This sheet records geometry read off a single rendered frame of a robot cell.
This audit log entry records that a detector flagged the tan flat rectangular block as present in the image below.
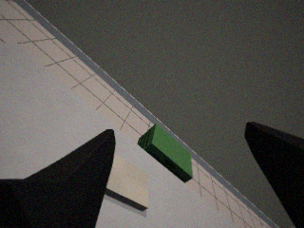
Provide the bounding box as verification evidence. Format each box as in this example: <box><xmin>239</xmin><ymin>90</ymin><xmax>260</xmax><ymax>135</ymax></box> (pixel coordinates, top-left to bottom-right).
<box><xmin>105</xmin><ymin>154</ymin><xmax>148</xmax><ymax>211</ymax></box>

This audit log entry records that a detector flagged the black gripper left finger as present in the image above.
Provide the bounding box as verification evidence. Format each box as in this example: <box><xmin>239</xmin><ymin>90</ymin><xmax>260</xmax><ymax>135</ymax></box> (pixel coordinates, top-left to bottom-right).
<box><xmin>0</xmin><ymin>129</ymin><xmax>116</xmax><ymax>228</ymax></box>

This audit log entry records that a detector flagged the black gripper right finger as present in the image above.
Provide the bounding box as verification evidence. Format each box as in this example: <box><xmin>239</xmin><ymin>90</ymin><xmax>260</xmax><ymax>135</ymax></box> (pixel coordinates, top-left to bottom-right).
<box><xmin>245</xmin><ymin>122</ymin><xmax>304</xmax><ymax>228</ymax></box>

